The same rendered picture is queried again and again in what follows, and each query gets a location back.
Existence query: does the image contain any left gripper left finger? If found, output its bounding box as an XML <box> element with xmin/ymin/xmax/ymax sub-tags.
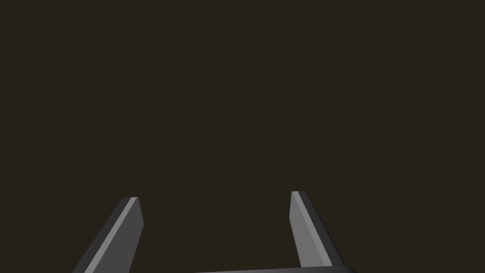
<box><xmin>72</xmin><ymin>196</ymin><xmax>144</xmax><ymax>273</ymax></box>

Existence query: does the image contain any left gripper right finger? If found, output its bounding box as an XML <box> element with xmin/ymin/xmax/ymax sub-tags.
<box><xmin>289</xmin><ymin>191</ymin><xmax>345</xmax><ymax>268</ymax></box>

